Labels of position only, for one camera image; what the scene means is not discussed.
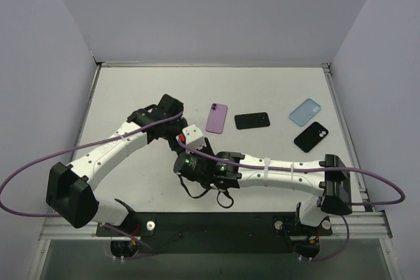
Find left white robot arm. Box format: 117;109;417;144
46;94;187;235

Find purple bare phone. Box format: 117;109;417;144
205;103;228;134

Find small black cased phone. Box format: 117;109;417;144
293;121;329;153

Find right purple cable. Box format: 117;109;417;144
177;135;406;207

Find aluminium front frame rail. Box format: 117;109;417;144
329;212;393;239

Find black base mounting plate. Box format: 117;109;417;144
94;211;334;254

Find purple cable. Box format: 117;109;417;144
0;111;184;218
177;135;406;207

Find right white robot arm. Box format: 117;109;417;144
173;151;352;228

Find black bare phone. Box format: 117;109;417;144
234;112;270;130

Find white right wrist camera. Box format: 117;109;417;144
177;124;206;150

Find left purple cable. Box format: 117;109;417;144
0;111;184;218

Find light blue phone case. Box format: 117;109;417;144
288;98;322;127

